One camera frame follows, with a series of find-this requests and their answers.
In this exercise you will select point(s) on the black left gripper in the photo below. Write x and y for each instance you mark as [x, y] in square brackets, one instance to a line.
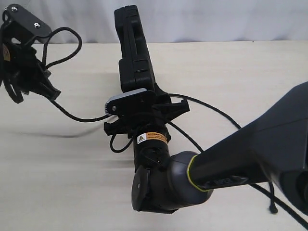
[22, 72]

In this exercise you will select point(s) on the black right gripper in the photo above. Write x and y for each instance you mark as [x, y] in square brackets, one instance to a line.
[156, 118]

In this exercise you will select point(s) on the black plastic carrying case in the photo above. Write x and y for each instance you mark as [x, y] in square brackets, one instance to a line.
[135, 66]

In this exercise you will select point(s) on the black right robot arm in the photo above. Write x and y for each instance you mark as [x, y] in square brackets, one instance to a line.
[272, 148]

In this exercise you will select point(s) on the white backdrop curtain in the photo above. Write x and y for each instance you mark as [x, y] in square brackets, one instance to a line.
[180, 20]

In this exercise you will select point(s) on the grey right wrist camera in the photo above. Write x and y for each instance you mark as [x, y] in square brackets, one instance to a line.
[131, 102]

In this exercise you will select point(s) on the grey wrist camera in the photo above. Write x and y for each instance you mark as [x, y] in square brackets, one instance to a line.
[24, 26]
[131, 102]

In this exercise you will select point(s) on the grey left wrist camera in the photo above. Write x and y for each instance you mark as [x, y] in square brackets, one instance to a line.
[24, 26]

